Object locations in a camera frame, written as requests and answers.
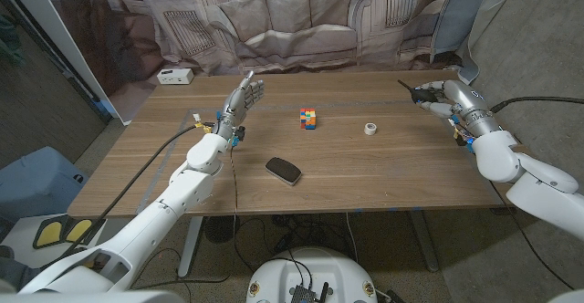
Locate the black whiteboard eraser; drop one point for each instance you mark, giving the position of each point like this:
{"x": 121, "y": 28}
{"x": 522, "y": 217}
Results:
{"x": 283, "y": 170}

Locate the multicolour puzzle cube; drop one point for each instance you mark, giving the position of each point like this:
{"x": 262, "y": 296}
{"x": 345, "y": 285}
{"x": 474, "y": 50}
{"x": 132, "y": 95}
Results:
{"x": 308, "y": 119}

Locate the black round floor fan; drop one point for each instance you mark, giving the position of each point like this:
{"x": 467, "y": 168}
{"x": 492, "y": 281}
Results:
{"x": 219, "y": 230}

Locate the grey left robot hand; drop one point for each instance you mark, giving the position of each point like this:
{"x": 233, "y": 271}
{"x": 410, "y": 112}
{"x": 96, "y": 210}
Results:
{"x": 236, "y": 107}

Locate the white upright post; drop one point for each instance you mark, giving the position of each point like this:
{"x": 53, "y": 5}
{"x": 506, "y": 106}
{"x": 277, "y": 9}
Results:
{"x": 59, "y": 34}

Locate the white table leg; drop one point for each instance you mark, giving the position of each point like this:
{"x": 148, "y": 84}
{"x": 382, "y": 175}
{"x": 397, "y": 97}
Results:
{"x": 189, "y": 248}
{"x": 424, "y": 243}

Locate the printed sofa room backdrop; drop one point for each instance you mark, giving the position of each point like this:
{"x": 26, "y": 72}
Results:
{"x": 296, "y": 20}

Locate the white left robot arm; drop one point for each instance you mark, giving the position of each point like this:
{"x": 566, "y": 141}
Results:
{"x": 182, "y": 195}

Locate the white power strip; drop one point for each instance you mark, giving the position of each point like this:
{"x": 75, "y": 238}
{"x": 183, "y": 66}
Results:
{"x": 174, "y": 76}

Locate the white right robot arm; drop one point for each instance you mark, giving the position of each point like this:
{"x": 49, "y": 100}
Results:
{"x": 538, "y": 182}

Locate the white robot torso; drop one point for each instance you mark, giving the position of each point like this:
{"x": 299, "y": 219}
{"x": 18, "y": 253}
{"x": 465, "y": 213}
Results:
{"x": 337, "y": 271}

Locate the black and yellow foot pedals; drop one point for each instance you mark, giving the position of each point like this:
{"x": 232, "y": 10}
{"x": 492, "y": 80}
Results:
{"x": 50, "y": 232}

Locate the white tape roll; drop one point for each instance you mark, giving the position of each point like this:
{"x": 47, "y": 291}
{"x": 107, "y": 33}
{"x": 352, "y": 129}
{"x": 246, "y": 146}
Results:
{"x": 370, "y": 129}

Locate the blue plastic bin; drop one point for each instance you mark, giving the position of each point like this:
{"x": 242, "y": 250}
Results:
{"x": 36, "y": 184}

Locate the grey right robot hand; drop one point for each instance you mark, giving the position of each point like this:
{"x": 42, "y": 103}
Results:
{"x": 470, "y": 107}

